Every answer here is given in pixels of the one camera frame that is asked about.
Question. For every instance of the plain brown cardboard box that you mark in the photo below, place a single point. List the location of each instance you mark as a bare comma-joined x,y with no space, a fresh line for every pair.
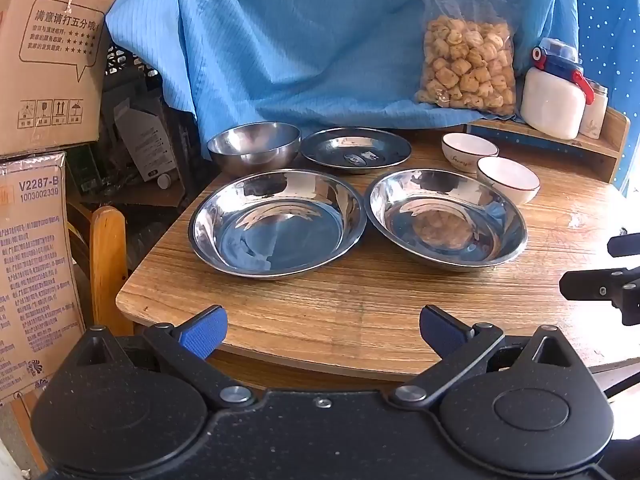
50,85

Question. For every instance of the small white carton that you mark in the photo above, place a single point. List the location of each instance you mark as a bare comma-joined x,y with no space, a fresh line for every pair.
145,145

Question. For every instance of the cardboard box with white label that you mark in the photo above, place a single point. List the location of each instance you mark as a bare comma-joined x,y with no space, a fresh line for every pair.
35,260

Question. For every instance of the large steel plate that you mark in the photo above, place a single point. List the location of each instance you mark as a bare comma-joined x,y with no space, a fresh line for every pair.
275,230
445,220

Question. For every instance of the white ceramic bowl red rim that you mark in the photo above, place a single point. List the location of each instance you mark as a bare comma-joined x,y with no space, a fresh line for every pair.
507,175
467,147

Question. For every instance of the small steel plate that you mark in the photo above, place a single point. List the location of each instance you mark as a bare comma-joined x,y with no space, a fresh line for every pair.
350,152

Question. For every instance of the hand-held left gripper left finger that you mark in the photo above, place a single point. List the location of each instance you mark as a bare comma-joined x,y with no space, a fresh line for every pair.
207,332

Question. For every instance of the black plastic crate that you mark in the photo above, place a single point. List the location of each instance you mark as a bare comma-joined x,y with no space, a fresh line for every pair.
120,67

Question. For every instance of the blue dotted curtain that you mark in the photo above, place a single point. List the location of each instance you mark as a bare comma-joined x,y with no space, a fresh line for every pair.
610,35

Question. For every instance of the clear bag of snacks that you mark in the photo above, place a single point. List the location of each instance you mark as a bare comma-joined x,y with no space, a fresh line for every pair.
467,65

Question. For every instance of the blue cloth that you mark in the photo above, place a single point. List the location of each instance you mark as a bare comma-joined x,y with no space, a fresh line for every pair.
300,35

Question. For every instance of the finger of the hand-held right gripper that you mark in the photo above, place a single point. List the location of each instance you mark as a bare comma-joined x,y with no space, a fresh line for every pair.
585,285
625,246

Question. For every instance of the wooden shelf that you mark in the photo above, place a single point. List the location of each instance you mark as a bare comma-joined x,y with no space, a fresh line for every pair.
612,135

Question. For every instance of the deep steel bowl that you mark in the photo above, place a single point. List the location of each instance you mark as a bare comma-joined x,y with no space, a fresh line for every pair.
250,152

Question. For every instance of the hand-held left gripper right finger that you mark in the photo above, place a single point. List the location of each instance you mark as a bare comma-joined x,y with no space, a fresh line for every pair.
442,332

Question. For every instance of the small white jar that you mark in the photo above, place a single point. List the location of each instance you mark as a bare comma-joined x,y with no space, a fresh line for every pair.
595,110

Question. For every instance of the white jug with blue lid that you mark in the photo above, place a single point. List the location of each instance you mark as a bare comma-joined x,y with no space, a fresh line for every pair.
550,100

